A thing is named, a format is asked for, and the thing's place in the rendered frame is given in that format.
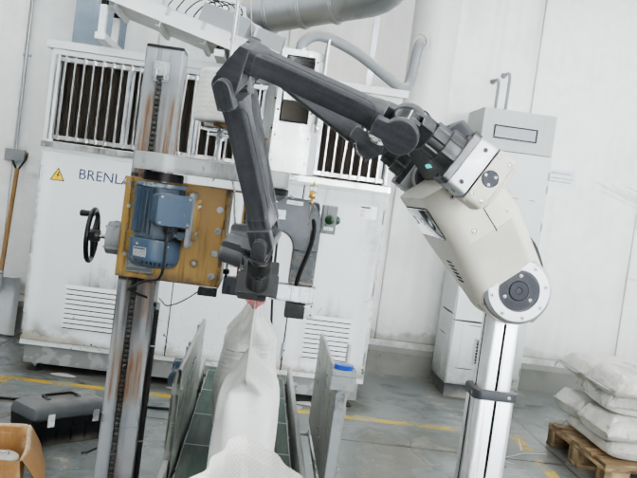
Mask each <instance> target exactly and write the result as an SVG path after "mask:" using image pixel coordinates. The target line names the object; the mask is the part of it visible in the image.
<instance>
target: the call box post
mask: <svg viewBox="0 0 637 478"><path fill-rule="evenodd" d="M345 394H346V391H339V390H336V392H335V399H334V407H333V413H332V420H331V427H330V434H329V441H328V448H327V455H326V462H325V469H324V475H323V478H334V476H335V469H336V462H337V449H338V442H339V436H340V429H341V421H342V415H343V408H344V401H345Z"/></svg>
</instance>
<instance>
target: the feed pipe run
mask: <svg viewBox="0 0 637 478"><path fill-rule="evenodd" d="M403 1H404V0H333V1H332V3H333V2H335V3H334V4H332V6H336V7H335V8H333V9H337V10H335V11H334V12H337V14H335V15H338V17H339V18H340V19H338V20H340V21H342V22H347V21H353V20H359V19H365V18H372V17H374V19H373V33H372V39H371V46H370V53H369V56H371V57H372V58H373V59H374V58H375V52H376V44H377V37H378V30H379V23H380V16H381V14H384V13H387V12H389V11H390V10H392V9H394V8H396V7H397V6H399V5H400V4H401V3H402V2H403ZM338 17H337V18H338ZM372 78H373V72H372V71H371V70H370V69H368V67H367V74H366V82H365V84H367V85H372Z"/></svg>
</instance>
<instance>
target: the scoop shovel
mask: <svg viewBox="0 0 637 478"><path fill-rule="evenodd" d="M25 156H26V158H25V160H24V162H22V163H21V165H20V166H19V167H18V168H17V167H16V165H15V162H14V160H12V164H13V166H14V169H15V170H14V177H13V182H12V188H11V194H10V200H9V211H8V217H7V223H6V228H5V235H4V241H3V246H2V252H1V259H0V334H4V335H10V336H14V329H15V322H16V315H17V307H18V301H19V295H20V287H21V278H8V277H3V274H4V266H5V260H6V254H7V248H8V241H9V231H10V224H11V218H12V213H13V206H14V200H15V195H16V188H17V182H18V176H19V170H20V169H21V167H22V166H23V165H24V163H25V162H26V161H27V156H28V152H25Z"/></svg>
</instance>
